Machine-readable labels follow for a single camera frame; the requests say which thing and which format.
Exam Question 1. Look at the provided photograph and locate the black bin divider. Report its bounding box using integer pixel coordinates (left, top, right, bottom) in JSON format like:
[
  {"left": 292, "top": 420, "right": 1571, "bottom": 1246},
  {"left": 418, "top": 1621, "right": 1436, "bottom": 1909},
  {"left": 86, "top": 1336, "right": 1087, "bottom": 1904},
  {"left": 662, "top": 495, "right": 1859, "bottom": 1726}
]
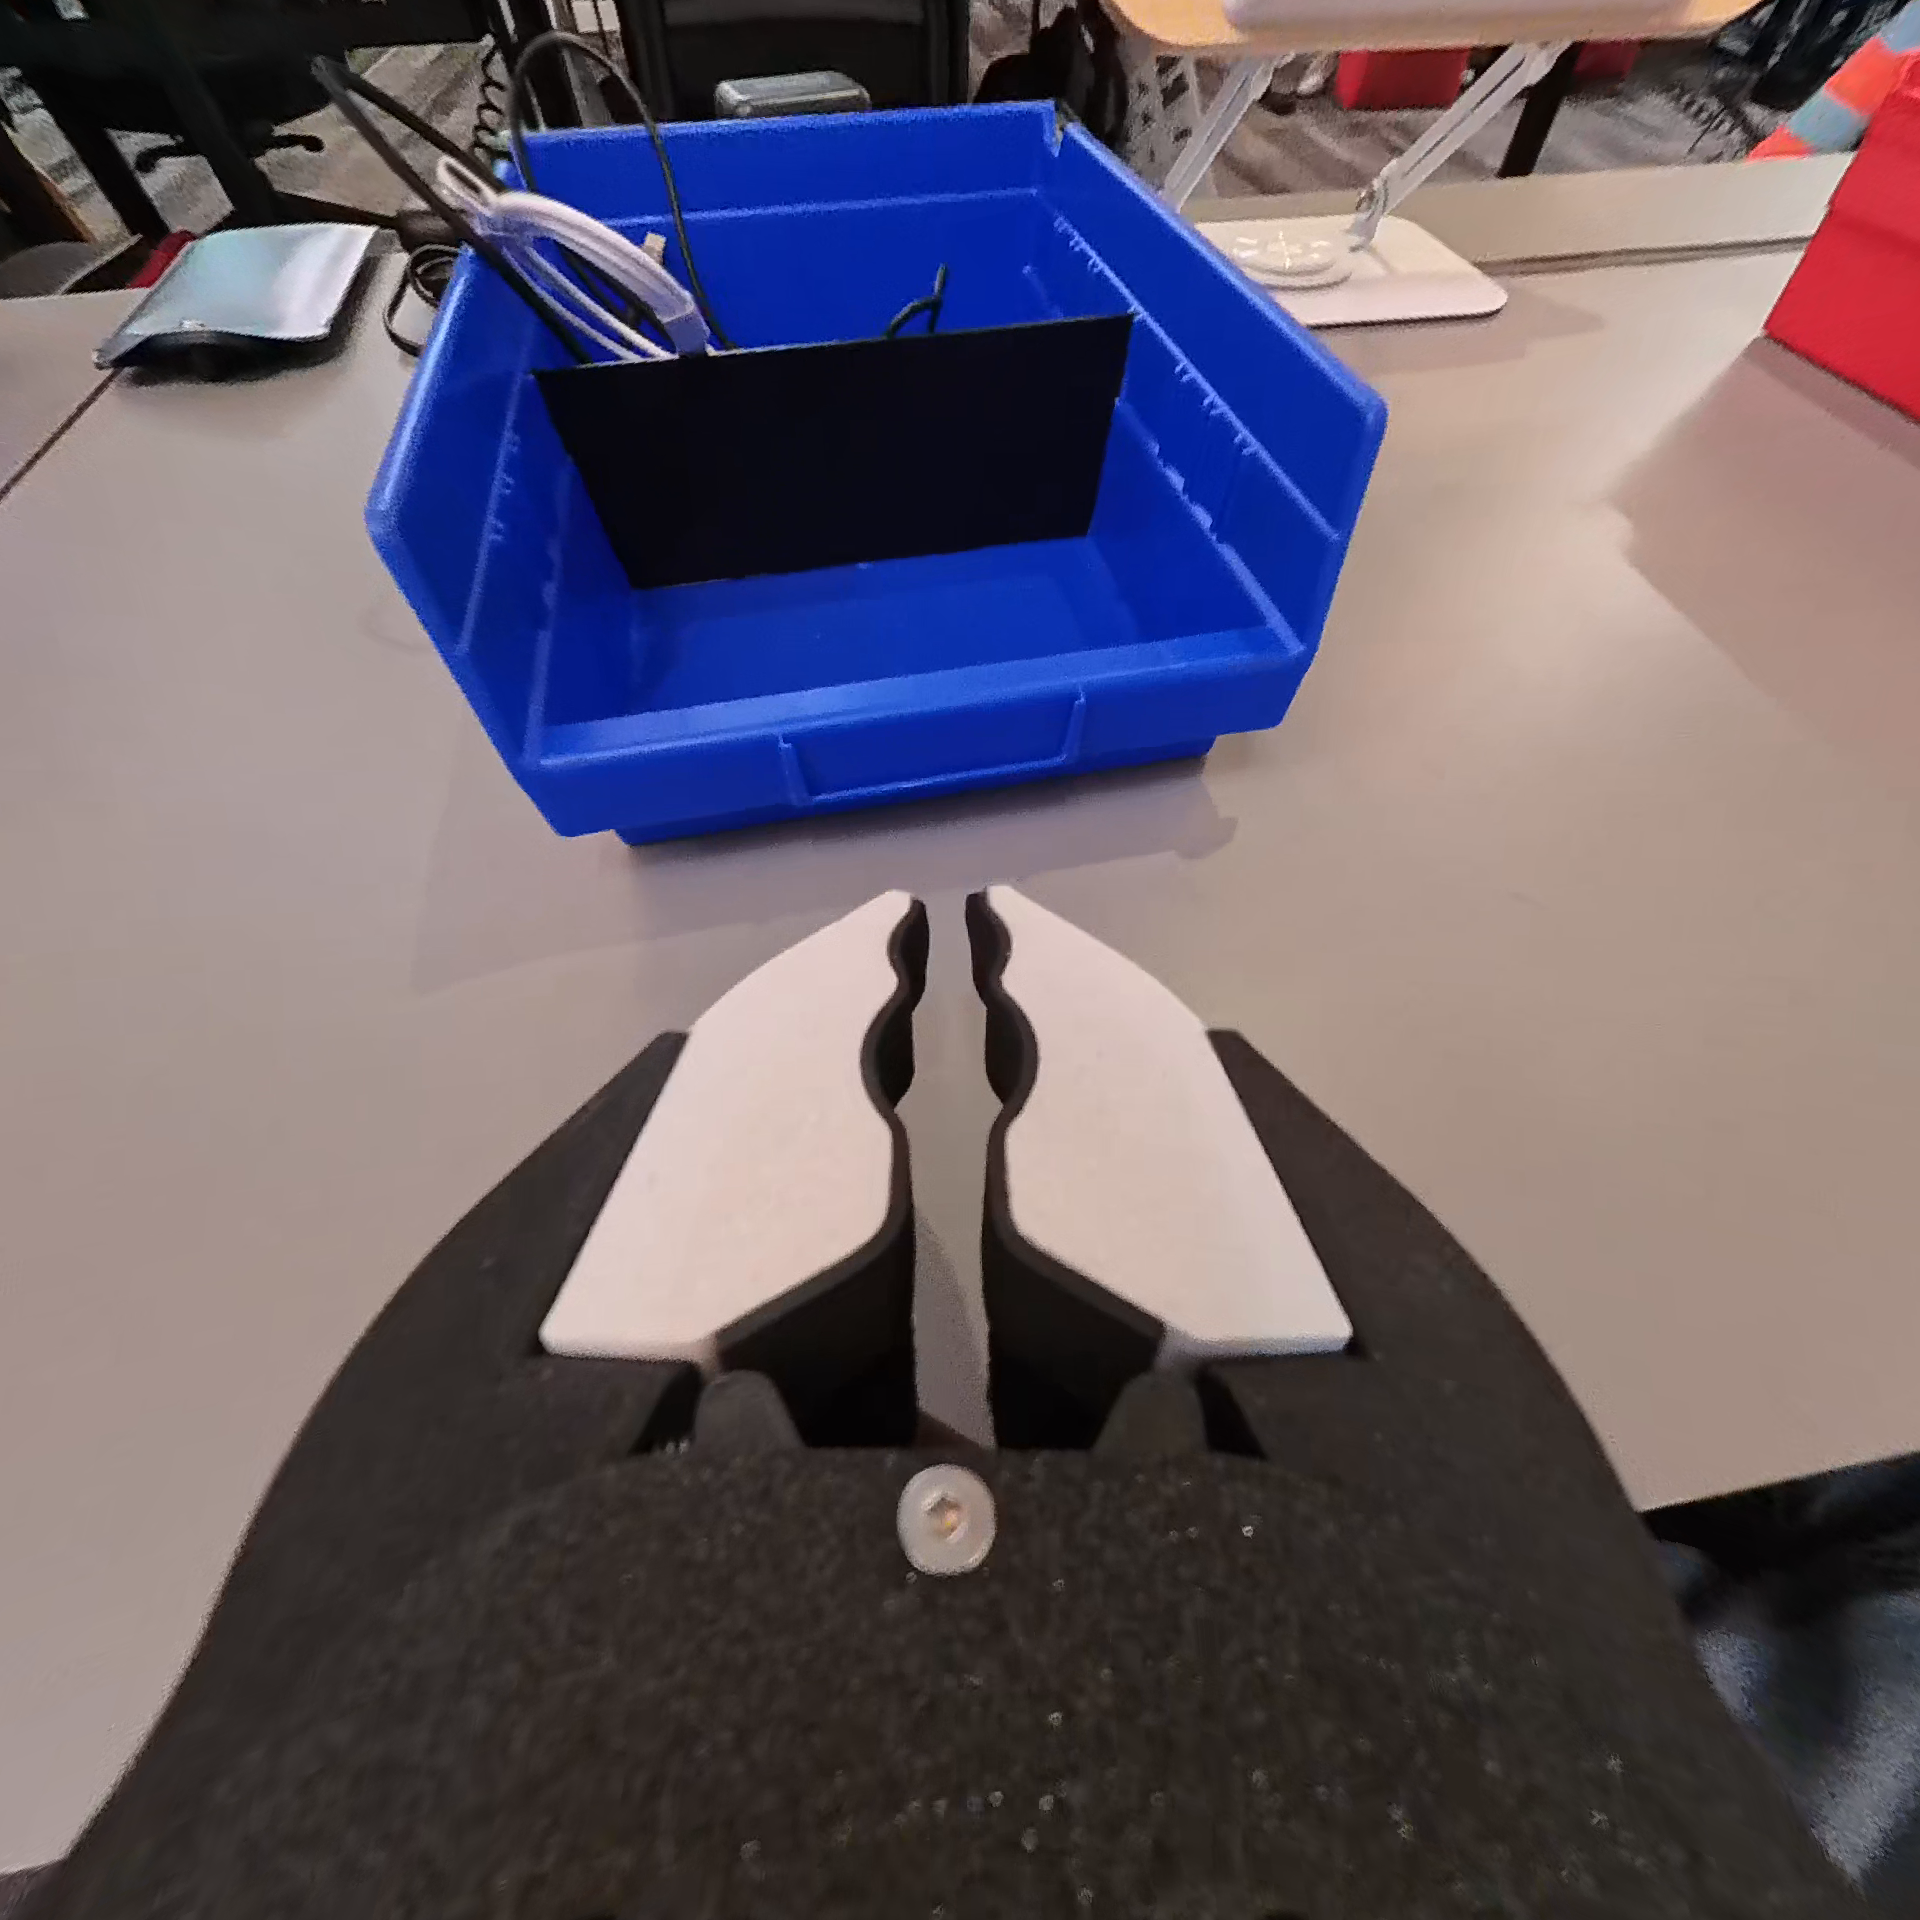
[{"left": 535, "top": 316, "right": 1137, "bottom": 591}]

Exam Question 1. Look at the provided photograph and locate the red storage bin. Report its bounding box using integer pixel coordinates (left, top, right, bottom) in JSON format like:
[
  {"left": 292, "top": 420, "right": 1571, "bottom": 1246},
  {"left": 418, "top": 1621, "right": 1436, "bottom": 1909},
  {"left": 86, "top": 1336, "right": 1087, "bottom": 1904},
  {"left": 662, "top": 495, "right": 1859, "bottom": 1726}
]
[{"left": 1762, "top": 89, "right": 1920, "bottom": 425}]

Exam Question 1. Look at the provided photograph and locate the coiled black cable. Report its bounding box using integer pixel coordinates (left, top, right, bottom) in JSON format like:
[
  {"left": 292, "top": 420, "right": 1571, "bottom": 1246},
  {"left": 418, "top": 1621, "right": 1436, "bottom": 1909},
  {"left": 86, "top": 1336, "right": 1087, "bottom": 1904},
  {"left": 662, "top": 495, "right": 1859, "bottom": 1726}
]
[{"left": 383, "top": 210, "right": 455, "bottom": 358}]

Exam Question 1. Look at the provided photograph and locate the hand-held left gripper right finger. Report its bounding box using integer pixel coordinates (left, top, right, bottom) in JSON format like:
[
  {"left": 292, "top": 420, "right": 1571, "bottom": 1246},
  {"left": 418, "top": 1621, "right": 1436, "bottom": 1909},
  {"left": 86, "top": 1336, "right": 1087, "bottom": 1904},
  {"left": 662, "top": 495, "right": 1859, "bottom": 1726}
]
[{"left": 966, "top": 885, "right": 1356, "bottom": 1448}]

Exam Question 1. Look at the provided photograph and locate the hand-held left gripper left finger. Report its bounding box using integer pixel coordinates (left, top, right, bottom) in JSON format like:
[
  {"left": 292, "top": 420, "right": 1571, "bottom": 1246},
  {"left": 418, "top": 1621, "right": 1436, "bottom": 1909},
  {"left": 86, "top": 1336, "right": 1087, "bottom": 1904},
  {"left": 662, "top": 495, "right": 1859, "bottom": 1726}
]
[{"left": 537, "top": 888, "right": 928, "bottom": 1448}]

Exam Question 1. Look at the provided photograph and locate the person's leg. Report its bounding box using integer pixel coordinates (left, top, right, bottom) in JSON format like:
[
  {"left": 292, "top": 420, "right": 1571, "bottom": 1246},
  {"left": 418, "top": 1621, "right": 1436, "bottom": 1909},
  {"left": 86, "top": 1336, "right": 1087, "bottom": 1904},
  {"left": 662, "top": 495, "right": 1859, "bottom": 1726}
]
[{"left": 1641, "top": 1462, "right": 1920, "bottom": 1920}]

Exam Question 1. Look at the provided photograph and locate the white cable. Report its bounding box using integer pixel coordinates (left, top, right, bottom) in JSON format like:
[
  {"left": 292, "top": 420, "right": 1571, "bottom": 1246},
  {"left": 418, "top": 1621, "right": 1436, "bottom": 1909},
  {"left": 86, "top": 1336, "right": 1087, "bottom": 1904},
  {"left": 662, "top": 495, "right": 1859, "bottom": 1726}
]
[{"left": 435, "top": 161, "right": 711, "bottom": 361}]

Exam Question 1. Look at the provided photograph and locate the grey desk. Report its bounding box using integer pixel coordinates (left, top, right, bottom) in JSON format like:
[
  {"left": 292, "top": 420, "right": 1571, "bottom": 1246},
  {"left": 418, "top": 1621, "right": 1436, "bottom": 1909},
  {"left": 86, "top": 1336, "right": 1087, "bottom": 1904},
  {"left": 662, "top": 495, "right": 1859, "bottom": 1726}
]
[{"left": 0, "top": 151, "right": 1920, "bottom": 1876}]

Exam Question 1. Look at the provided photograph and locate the red box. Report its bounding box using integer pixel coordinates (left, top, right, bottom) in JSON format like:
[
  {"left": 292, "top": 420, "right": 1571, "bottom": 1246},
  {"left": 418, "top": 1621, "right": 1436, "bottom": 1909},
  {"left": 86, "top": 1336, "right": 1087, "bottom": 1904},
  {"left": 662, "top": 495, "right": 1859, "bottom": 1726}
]
[{"left": 1332, "top": 46, "right": 1479, "bottom": 109}]

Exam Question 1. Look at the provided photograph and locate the silver pouch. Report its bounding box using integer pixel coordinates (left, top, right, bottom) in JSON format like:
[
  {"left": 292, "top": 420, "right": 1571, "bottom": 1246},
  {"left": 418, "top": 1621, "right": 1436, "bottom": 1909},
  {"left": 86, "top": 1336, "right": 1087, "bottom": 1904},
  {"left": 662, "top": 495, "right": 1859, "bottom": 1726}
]
[{"left": 95, "top": 223, "right": 383, "bottom": 374}]

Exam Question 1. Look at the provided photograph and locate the small grey device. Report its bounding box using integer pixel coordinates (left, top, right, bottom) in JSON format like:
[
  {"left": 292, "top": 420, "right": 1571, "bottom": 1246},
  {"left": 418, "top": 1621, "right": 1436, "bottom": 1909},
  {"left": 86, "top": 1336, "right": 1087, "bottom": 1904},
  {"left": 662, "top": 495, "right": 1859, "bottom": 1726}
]
[{"left": 715, "top": 78, "right": 874, "bottom": 126}]

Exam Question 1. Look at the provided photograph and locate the blue storage bin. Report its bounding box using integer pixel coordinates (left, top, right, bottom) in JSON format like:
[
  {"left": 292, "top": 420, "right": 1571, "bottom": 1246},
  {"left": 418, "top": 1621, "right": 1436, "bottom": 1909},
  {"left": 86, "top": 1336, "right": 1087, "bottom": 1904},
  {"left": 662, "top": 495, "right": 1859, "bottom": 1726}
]
[{"left": 363, "top": 98, "right": 1390, "bottom": 846}]

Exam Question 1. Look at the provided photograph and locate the wooden top white stand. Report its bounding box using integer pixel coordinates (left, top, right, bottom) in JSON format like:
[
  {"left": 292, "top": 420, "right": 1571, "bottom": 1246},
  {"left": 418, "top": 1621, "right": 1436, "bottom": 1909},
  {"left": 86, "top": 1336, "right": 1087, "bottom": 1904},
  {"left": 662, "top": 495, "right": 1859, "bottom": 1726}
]
[{"left": 1102, "top": 0, "right": 1776, "bottom": 328}]

